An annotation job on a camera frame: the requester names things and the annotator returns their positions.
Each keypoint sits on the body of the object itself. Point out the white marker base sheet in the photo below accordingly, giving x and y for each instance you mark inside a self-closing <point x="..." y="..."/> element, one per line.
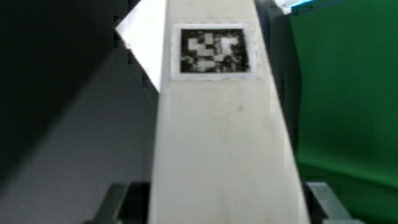
<point x="141" y="30"/>

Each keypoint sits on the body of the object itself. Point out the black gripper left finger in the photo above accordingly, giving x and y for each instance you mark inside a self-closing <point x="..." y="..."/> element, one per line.
<point x="125" y="204"/>

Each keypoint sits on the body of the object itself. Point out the white cabinet top block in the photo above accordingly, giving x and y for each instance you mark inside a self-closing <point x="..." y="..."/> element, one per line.
<point x="225" y="178"/>

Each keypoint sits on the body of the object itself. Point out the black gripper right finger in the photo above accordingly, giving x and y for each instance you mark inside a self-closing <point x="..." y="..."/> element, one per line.
<point x="328" y="211"/>

